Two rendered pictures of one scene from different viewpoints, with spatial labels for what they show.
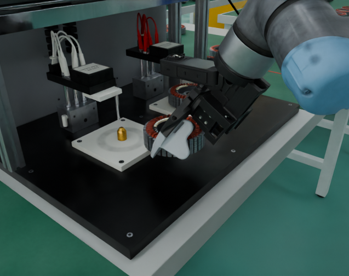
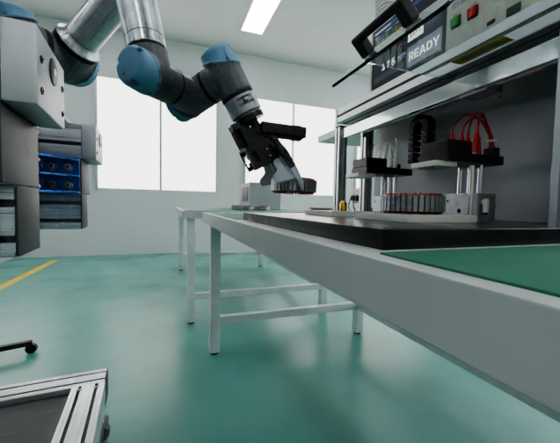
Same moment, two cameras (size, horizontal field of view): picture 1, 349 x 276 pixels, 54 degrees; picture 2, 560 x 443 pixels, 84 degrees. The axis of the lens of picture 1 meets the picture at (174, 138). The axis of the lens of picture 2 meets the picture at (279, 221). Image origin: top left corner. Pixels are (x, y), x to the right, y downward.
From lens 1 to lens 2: 1.18 m
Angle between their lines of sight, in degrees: 116
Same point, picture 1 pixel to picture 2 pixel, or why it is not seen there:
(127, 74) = (514, 206)
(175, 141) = (269, 176)
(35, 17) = (357, 127)
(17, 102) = not seen: hidden behind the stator
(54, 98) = not seen: hidden behind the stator
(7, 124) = (338, 185)
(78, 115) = (377, 201)
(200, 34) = (556, 126)
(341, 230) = not seen: outside the picture
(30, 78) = (409, 181)
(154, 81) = (458, 198)
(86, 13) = (380, 119)
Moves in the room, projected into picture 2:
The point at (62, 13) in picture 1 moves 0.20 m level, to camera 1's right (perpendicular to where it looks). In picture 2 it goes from (368, 121) to (343, 100)
